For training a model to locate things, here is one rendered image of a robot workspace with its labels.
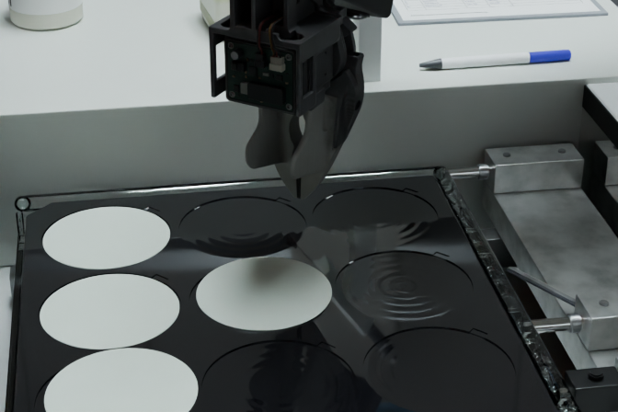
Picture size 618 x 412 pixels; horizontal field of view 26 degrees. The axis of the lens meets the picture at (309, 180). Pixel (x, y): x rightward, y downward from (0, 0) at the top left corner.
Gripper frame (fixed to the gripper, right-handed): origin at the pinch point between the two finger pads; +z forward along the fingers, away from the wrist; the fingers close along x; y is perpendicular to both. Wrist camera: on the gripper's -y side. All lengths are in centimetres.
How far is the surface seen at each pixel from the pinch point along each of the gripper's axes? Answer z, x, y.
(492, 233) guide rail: 11.5, 8.6, -18.2
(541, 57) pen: -0.7, 7.9, -29.8
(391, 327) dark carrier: 6.5, 10.3, 6.4
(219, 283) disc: 6.4, -3.4, 7.1
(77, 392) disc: 6.5, -4.4, 23.0
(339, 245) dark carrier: 6.5, 1.8, -2.3
